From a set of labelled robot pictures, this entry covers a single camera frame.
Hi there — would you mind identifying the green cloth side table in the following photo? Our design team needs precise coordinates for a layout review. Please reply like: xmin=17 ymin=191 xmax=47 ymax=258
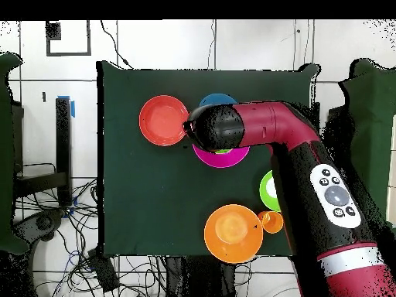
xmin=327 ymin=57 xmax=396 ymax=236
xmin=0 ymin=51 xmax=30 ymax=255

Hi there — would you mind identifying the pink plastic bowl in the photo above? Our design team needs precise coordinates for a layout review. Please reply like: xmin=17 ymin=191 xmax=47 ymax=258
xmin=192 ymin=144 xmax=251 ymax=169

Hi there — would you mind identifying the black chair base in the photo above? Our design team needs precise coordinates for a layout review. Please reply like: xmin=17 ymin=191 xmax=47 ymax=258
xmin=13 ymin=208 xmax=67 ymax=248

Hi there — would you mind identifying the black square floor frame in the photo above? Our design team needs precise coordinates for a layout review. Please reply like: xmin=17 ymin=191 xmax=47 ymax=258
xmin=45 ymin=19 xmax=92 ymax=57

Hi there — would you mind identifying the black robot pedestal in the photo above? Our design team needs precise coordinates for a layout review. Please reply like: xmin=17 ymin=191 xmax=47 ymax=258
xmin=163 ymin=255 xmax=239 ymax=297

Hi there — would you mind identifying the white box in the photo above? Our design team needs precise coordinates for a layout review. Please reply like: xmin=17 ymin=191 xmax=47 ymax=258
xmin=385 ymin=114 xmax=396 ymax=225

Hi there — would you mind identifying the red plastic bowl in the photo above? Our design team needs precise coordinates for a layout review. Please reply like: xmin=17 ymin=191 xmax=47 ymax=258
xmin=138 ymin=94 xmax=189 ymax=147

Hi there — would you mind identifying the dark green table cloth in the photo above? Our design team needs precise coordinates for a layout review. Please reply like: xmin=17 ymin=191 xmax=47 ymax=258
xmin=96 ymin=60 xmax=321 ymax=258

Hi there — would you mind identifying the large orange plastic bowl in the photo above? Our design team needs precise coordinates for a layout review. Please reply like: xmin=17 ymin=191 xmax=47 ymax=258
xmin=203 ymin=203 xmax=265 ymax=265

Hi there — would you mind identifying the black metal stand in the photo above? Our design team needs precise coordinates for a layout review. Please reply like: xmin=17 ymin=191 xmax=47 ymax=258
xmin=12 ymin=96 xmax=75 ymax=207

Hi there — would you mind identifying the blue plastic bowl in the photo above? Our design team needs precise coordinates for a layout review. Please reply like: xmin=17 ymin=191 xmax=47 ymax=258
xmin=198 ymin=93 xmax=238 ymax=108

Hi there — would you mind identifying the orange plastic cup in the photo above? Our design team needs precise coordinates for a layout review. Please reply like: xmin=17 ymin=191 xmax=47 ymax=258
xmin=258 ymin=210 xmax=285 ymax=234

